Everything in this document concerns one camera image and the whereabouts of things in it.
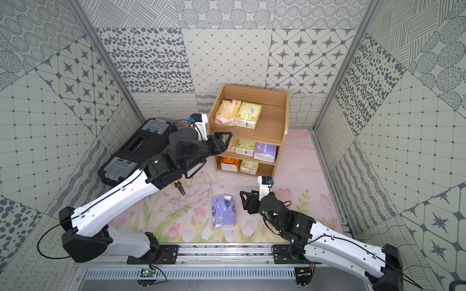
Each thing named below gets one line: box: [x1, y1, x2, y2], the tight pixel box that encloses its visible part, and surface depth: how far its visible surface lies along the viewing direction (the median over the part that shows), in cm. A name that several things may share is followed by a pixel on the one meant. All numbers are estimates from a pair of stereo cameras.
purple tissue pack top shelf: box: [211, 194, 237, 228], surface depth 84 cm
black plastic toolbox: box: [97, 118, 175, 187], surface depth 89 cm
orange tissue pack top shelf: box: [214, 98, 243, 127], surface depth 78 cm
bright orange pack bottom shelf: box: [220, 156, 240, 173], surface depth 97 cm
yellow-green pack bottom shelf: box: [240, 160, 260, 176], surface depth 97 cm
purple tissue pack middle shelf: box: [253, 142, 278, 163], surface depth 83 cm
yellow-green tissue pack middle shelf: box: [234, 138, 257, 158], surface depth 85 cm
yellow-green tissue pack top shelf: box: [234, 101, 263, 130], surface depth 77 cm
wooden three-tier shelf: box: [206, 84, 291, 179], surface depth 82 cm
